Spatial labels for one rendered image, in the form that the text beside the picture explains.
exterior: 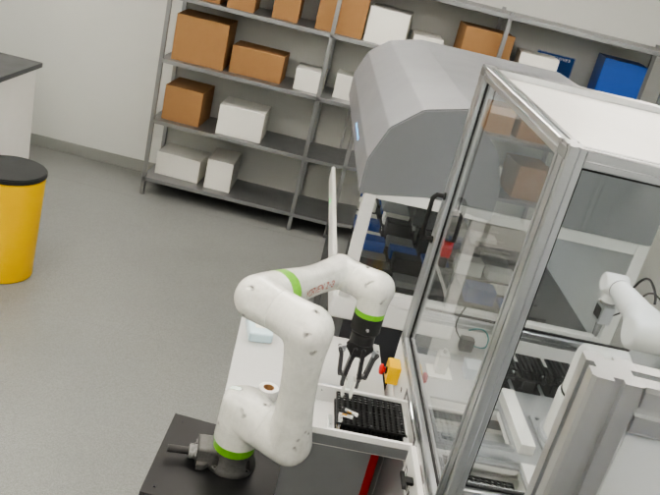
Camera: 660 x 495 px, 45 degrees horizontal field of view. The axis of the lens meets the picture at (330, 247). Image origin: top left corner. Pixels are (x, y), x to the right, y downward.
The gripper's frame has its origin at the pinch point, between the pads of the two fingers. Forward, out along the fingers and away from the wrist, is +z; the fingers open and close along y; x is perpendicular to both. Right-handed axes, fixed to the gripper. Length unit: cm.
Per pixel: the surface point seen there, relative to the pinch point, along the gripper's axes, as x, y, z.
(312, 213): -383, -5, 84
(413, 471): 25.6, -20.6, 8.0
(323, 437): 9.1, 4.7, 13.9
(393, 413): -5.3, -17.8, 10.1
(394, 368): -32.9, -20.3, 9.2
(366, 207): -84, -3, -31
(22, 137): -352, 217, 63
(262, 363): -43, 25, 24
